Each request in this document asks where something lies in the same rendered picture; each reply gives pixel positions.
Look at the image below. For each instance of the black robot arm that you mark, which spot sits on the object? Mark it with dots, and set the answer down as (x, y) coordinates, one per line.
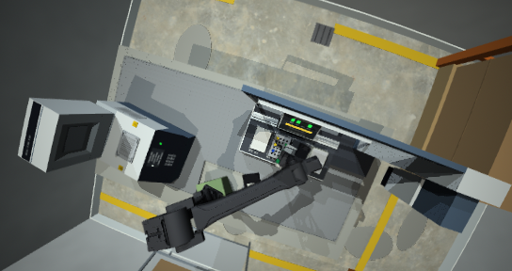
(179, 233)

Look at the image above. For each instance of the white benchtop lab instrument with lid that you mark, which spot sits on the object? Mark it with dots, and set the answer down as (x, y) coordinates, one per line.
(144, 147)

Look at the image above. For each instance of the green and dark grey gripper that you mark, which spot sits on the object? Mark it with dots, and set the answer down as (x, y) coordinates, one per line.
(282, 158)

